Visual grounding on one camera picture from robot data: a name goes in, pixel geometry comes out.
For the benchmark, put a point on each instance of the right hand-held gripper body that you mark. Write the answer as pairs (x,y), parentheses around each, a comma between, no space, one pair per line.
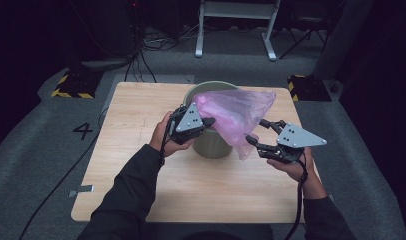
(296,138)

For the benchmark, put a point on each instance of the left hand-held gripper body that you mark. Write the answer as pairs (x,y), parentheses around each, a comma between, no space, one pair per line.
(187,125)

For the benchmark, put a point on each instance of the green plastic bin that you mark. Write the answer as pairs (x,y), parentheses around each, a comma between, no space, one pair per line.
(211,146)

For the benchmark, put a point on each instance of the pink plastic bag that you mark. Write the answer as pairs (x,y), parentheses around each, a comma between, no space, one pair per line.
(237,111)

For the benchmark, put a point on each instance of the person's left hand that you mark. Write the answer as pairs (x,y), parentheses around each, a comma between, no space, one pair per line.
(161,138)

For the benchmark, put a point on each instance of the person's right hand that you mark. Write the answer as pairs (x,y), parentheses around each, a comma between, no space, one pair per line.
(299,170)

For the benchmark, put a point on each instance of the yellow black striped base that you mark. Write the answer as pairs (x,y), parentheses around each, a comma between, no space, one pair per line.
(309,88)
(77,85)

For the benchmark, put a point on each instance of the black tripod stand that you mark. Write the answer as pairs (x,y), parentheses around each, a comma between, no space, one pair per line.
(307,25)

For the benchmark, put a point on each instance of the grey curtain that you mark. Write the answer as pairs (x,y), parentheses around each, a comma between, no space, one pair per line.
(341,40)

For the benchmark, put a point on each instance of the grey tape strip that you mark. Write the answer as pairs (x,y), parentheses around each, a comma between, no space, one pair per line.
(81,190)

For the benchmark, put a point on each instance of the white metal stand frame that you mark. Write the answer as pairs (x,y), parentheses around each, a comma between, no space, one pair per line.
(236,10)

